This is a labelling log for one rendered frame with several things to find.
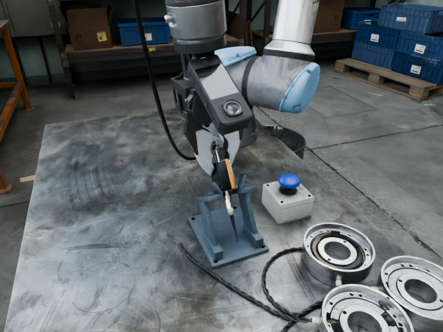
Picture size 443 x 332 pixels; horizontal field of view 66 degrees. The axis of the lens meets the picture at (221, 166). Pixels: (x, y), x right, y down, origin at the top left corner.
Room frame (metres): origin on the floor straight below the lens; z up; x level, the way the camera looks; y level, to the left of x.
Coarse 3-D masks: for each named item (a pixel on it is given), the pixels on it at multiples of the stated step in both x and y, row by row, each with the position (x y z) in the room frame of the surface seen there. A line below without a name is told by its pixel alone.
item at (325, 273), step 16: (320, 224) 0.43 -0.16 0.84; (336, 224) 0.43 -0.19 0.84; (304, 240) 0.39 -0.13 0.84; (336, 240) 0.40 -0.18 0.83; (368, 240) 0.39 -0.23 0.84; (304, 256) 0.37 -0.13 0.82; (352, 256) 0.37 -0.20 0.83; (368, 256) 0.37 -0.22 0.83; (320, 272) 0.34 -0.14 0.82; (336, 272) 0.33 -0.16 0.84; (352, 272) 0.33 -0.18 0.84; (368, 272) 0.34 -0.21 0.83
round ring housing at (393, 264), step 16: (400, 256) 0.36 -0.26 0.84; (384, 272) 0.34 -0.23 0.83; (432, 272) 0.34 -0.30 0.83; (384, 288) 0.30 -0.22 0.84; (400, 288) 0.31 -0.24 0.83; (416, 288) 0.33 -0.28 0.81; (432, 288) 0.31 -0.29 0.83; (400, 304) 0.28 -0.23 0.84; (416, 304) 0.29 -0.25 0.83; (432, 304) 0.29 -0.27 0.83; (416, 320) 0.26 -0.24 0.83; (432, 320) 0.26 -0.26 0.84
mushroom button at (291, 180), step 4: (280, 176) 0.53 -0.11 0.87; (284, 176) 0.52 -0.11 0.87; (288, 176) 0.52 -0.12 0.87; (292, 176) 0.52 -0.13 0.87; (296, 176) 0.52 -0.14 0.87; (280, 180) 0.51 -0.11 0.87; (284, 180) 0.51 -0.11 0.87; (288, 180) 0.51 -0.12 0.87; (292, 180) 0.51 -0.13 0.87; (296, 180) 0.51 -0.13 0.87; (300, 180) 0.52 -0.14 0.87; (280, 184) 0.51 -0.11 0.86; (284, 184) 0.50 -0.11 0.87; (288, 184) 0.50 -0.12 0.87; (292, 184) 0.50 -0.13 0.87; (296, 184) 0.50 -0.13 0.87; (288, 188) 0.51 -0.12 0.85
